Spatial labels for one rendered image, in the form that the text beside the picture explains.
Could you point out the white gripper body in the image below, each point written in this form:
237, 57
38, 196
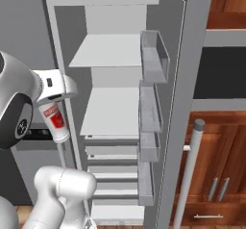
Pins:
69, 87

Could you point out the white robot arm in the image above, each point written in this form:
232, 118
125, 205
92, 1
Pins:
17, 79

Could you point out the white liquor bottle red label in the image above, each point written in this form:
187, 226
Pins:
58, 123

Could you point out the white fridge shelf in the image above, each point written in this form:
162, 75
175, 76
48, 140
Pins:
112, 111
109, 50

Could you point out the white fridge drawer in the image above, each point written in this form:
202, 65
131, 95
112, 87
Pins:
117, 212
110, 151

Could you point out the grey fridge body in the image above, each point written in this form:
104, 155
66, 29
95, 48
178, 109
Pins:
115, 18

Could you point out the grey closed fridge door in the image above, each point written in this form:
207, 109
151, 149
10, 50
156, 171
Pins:
22, 18

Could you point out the grey open fridge door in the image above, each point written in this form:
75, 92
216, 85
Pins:
189, 79

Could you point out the clear grey door bin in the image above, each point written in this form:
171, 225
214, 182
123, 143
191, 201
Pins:
144, 184
152, 63
148, 147
148, 111

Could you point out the grey built-in oven black window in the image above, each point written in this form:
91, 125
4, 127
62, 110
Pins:
221, 72

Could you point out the brown wooden cupboard above oven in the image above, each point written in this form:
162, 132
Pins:
229, 5

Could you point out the brown wooden drawer front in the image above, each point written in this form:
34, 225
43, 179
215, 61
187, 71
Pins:
230, 212

